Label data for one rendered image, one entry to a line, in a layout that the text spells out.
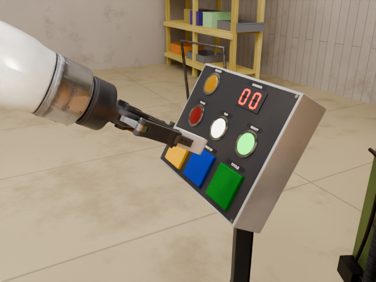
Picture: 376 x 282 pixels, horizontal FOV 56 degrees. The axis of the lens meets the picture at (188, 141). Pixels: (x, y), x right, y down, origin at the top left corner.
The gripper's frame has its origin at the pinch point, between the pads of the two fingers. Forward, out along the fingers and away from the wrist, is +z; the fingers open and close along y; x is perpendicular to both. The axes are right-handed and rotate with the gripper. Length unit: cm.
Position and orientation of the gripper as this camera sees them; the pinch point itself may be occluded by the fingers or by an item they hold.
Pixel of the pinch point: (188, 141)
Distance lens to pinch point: 63.8
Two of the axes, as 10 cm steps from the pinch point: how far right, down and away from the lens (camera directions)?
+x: 4.4, -8.9, -1.1
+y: 4.8, 3.4, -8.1
